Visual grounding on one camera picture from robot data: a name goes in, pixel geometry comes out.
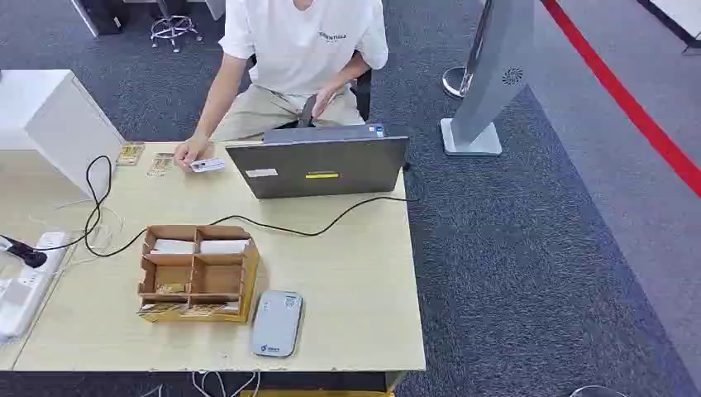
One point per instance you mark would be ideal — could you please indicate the chrome stanchion base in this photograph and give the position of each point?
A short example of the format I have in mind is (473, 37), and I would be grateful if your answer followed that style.
(454, 82)

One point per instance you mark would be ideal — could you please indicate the dark cabinet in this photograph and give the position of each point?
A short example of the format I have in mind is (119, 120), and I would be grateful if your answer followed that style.
(101, 13)

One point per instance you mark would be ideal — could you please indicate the white card stack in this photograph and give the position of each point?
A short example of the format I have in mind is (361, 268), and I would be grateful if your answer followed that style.
(173, 246)
(223, 246)

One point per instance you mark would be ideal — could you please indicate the wooden card box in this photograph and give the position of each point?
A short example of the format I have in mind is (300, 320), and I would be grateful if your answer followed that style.
(243, 285)

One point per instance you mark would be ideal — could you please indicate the grey standing kiosk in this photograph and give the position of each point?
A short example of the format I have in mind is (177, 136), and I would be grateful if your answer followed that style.
(493, 71)

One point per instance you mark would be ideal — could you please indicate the round chrome base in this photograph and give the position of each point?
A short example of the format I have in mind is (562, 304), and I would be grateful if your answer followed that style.
(597, 392)

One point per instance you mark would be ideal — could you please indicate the white desk with dark edge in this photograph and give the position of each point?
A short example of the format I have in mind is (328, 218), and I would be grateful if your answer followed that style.
(682, 19)

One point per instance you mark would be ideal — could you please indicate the person's right hand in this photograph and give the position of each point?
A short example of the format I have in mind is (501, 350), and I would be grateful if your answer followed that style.
(193, 150)

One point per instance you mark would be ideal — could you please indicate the chrome stool base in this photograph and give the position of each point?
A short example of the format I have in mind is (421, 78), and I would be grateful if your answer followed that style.
(173, 26)

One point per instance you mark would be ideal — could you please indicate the black plug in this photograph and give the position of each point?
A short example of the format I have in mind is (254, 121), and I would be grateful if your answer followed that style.
(27, 254)

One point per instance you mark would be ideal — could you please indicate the person's left hand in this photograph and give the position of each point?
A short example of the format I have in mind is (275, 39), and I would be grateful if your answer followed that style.
(324, 99)

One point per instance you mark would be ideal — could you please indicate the gold printed card stack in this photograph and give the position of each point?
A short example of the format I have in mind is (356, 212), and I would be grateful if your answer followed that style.
(211, 309)
(160, 308)

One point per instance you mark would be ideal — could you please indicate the white cabinet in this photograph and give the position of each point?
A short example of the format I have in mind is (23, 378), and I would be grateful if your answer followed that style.
(60, 120)

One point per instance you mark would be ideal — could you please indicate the dark phone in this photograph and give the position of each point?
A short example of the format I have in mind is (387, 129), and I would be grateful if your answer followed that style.
(307, 112)

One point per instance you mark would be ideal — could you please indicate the yellow bar under desk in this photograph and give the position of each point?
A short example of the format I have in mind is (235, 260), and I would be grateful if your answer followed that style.
(317, 394)

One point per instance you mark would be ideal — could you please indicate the person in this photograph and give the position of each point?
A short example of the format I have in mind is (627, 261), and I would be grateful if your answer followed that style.
(301, 49)

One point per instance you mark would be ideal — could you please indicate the grey laptop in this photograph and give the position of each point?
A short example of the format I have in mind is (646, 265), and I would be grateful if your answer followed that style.
(323, 164)

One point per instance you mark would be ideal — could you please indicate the white power strip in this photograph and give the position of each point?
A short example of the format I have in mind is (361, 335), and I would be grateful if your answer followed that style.
(26, 296)

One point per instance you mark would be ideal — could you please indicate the grey flat card reader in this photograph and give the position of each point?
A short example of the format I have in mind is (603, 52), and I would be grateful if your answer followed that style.
(276, 324)

